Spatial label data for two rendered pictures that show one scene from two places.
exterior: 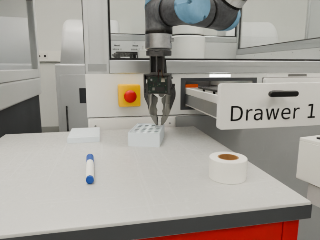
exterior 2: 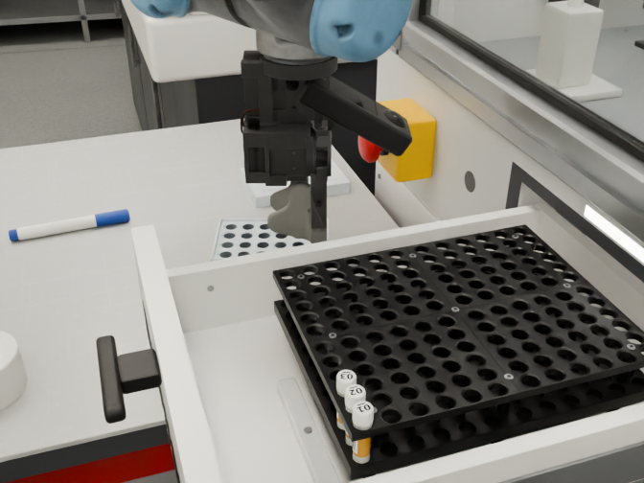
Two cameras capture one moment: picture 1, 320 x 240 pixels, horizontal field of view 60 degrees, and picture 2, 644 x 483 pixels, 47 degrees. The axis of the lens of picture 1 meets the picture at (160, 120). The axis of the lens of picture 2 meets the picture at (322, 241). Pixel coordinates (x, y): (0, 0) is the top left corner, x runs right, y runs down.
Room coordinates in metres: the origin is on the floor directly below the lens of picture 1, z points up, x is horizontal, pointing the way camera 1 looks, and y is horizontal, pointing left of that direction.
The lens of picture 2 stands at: (0.74, -0.65, 1.22)
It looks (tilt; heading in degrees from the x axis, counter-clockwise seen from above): 32 degrees down; 83
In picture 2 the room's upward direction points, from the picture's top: straight up
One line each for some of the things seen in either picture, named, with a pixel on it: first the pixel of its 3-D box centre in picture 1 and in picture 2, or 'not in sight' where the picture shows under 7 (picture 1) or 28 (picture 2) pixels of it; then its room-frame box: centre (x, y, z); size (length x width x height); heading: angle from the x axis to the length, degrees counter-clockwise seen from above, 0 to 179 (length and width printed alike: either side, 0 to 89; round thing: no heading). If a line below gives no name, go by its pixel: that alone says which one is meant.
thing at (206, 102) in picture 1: (234, 99); (461, 346); (0.89, -0.24, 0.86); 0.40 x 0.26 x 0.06; 11
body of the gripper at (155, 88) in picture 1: (158, 73); (291, 116); (0.79, 0.00, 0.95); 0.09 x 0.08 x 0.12; 173
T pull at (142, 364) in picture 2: (280, 93); (129, 372); (0.66, -0.29, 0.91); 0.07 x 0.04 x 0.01; 101
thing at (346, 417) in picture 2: not in sight; (319, 341); (0.78, -0.26, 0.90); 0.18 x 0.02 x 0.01; 101
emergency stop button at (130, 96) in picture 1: (130, 96); (374, 144); (0.89, 0.10, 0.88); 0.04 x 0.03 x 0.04; 101
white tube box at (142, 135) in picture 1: (147, 134); (272, 252); (0.77, 0.04, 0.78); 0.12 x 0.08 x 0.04; 173
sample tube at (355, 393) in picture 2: not in sight; (354, 418); (0.80, -0.33, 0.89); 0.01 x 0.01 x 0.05
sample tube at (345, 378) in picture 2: not in sight; (345, 402); (0.79, -0.31, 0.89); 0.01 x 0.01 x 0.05
